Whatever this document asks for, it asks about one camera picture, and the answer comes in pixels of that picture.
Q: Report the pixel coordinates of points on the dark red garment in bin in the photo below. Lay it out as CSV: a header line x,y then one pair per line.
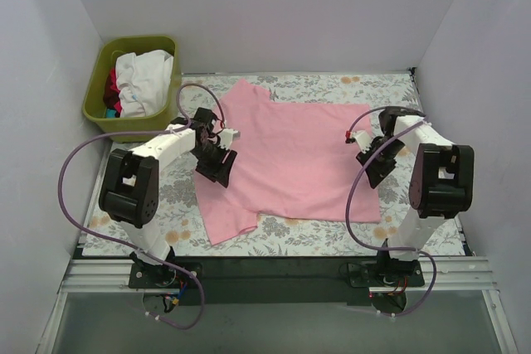
x,y
111,97

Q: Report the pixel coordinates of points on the white t-shirt in bin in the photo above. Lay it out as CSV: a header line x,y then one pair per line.
x,y
143,82

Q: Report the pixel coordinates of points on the aluminium frame rail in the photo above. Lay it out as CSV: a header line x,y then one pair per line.
x,y
97,276

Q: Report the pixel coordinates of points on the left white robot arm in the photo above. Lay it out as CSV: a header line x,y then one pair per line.
x,y
130,190

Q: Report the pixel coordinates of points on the floral patterned table mat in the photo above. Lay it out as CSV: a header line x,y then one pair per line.
x,y
179,218

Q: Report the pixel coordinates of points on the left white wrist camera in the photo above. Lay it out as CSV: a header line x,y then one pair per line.
x,y
226,137

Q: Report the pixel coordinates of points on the pink t-shirt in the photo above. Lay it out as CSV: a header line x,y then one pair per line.
x,y
292,161

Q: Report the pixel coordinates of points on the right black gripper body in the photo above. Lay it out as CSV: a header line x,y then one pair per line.
x,y
377,158

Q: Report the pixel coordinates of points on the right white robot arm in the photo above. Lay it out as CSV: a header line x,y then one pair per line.
x,y
441,185

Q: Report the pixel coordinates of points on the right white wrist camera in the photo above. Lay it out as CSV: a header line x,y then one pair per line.
x,y
362,138

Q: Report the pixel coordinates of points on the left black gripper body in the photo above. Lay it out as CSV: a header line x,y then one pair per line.
x,y
211,154

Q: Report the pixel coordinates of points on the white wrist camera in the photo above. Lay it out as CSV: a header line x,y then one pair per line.
x,y
226,137
362,138

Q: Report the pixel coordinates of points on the olive green plastic bin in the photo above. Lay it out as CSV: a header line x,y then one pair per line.
x,y
94,108

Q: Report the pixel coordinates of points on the turquoise garment in bin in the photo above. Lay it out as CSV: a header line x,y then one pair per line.
x,y
112,114

